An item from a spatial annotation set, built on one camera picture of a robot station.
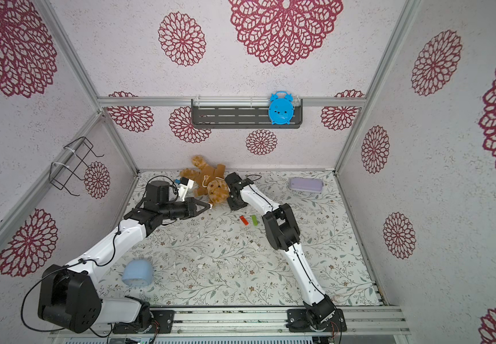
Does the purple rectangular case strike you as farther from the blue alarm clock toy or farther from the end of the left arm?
the end of the left arm

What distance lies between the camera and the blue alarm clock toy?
2.93 feet

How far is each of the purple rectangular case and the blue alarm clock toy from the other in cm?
36

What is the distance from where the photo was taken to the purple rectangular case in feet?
3.67

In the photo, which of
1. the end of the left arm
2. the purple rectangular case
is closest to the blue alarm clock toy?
the purple rectangular case
